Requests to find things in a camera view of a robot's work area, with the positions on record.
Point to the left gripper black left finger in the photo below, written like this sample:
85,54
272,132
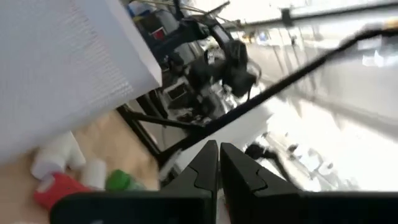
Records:
192,199

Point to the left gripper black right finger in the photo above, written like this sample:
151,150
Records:
248,193

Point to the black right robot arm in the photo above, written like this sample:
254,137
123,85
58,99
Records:
224,62

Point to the white perforated plastic basket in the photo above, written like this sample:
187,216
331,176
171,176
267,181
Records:
62,68

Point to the green capped bottle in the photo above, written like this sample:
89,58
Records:
119,181

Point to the red and white packet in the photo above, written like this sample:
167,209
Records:
57,189

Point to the large white plastic bottle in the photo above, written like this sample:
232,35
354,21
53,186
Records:
56,155

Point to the black table frame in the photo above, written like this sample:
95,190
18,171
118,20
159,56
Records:
280,84

